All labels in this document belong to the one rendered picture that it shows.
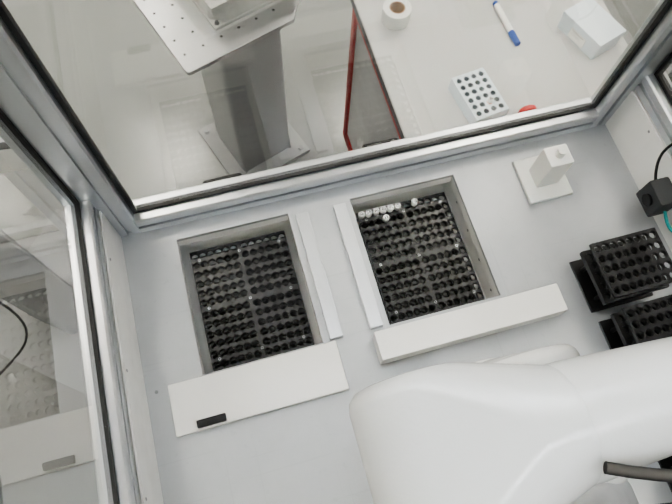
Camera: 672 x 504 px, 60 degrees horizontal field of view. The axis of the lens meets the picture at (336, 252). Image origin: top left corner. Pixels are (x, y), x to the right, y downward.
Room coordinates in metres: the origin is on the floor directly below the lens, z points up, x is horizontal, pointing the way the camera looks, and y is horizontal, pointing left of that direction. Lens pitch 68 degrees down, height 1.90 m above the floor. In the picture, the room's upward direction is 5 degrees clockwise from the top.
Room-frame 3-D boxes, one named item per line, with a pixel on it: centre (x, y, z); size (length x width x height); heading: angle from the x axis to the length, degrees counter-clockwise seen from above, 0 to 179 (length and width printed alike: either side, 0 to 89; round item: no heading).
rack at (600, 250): (0.37, -0.48, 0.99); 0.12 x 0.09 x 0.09; 110
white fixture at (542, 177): (0.56, -0.37, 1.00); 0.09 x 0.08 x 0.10; 20
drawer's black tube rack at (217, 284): (0.30, 0.14, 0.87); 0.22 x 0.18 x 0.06; 20
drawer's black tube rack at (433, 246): (0.40, -0.15, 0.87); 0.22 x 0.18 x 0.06; 20
